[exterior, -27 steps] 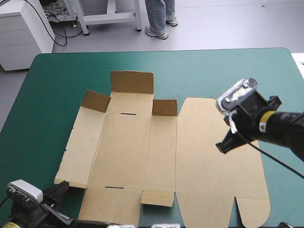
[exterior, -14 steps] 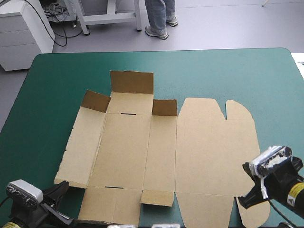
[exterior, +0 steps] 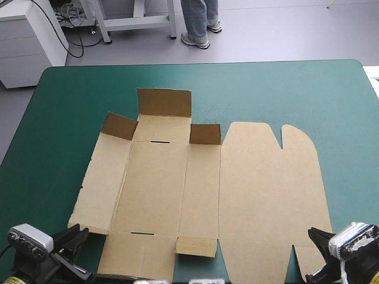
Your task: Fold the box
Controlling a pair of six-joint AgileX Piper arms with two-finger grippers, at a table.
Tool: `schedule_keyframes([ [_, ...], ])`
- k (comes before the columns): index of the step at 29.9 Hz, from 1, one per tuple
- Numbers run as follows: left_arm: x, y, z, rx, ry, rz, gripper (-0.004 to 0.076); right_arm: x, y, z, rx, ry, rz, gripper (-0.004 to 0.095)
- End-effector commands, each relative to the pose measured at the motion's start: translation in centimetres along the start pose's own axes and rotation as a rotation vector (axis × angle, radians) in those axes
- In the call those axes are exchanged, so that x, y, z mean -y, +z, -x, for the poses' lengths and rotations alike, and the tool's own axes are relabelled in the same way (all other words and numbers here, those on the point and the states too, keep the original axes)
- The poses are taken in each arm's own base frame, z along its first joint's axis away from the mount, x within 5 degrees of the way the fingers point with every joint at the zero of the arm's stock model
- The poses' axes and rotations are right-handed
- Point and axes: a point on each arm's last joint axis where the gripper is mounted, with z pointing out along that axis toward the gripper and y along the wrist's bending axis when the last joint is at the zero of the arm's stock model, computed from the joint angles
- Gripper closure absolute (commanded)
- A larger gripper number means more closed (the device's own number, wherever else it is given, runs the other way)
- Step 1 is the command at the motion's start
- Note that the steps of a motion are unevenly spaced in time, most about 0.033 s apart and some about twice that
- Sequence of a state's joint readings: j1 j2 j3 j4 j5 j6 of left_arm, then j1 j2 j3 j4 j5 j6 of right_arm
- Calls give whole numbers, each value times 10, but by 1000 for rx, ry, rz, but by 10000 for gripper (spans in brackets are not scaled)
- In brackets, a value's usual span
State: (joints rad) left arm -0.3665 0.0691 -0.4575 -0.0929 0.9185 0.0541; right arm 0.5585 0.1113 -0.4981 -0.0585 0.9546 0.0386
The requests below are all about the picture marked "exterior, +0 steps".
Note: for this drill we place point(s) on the white drawer cabinet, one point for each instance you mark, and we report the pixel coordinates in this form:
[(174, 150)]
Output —
[(26, 41)]

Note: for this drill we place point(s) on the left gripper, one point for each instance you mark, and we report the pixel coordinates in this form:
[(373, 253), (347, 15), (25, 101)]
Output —
[(56, 266)]

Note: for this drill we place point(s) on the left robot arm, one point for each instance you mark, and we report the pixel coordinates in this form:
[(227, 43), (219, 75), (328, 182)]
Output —
[(12, 276)]

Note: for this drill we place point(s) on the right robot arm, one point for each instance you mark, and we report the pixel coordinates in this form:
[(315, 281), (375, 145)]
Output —
[(365, 270)]

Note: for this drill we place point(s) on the white table frame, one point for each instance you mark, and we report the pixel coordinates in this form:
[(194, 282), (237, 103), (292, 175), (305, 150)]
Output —
[(136, 20)]

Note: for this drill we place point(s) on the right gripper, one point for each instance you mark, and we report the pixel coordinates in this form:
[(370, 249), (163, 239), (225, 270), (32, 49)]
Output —
[(334, 270)]

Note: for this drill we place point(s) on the person's legs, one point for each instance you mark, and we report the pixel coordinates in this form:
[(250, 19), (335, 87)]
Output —
[(197, 26)]

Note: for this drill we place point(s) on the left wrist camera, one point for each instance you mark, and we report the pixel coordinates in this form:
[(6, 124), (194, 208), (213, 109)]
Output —
[(29, 241)]

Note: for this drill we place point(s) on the brown cardboard box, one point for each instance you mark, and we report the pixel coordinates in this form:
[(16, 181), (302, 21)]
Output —
[(251, 189)]

